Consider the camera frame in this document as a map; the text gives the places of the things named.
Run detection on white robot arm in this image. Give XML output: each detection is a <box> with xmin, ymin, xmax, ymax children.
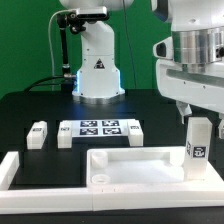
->
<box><xmin>60</xmin><ymin>0</ymin><xmax>224</xmax><ymax>139</ymax></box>

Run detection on fiducial marker sheet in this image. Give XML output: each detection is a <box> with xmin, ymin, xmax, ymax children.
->
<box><xmin>72</xmin><ymin>119</ymin><xmax>128</xmax><ymax>138</ymax></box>

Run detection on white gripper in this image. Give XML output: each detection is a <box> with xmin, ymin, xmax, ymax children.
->
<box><xmin>156</xmin><ymin>59</ymin><xmax>224</xmax><ymax>139</ymax></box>

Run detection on black cables on table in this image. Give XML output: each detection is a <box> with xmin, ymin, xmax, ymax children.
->
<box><xmin>23</xmin><ymin>76</ymin><xmax>66</xmax><ymax>93</ymax></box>

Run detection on white camera cable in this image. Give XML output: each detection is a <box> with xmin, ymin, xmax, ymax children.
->
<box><xmin>48</xmin><ymin>9</ymin><xmax>73</xmax><ymax>78</ymax></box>

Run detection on white L-shaped fixture frame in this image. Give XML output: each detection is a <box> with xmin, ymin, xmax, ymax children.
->
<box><xmin>0</xmin><ymin>152</ymin><xmax>224</xmax><ymax>214</ymax></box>

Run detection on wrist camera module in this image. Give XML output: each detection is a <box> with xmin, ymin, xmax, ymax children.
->
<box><xmin>153</xmin><ymin>37</ymin><xmax>173</xmax><ymax>60</ymax></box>

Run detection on silver camera on stand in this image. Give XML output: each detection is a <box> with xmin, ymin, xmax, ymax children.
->
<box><xmin>76</xmin><ymin>6</ymin><xmax>108</xmax><ymax>20</ymax></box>

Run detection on white desk top panel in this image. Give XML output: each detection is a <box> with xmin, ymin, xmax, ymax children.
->
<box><xmin>86</xmin><ymin>146</ymin><xmax>224</xmax><ymax>192</ymax></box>

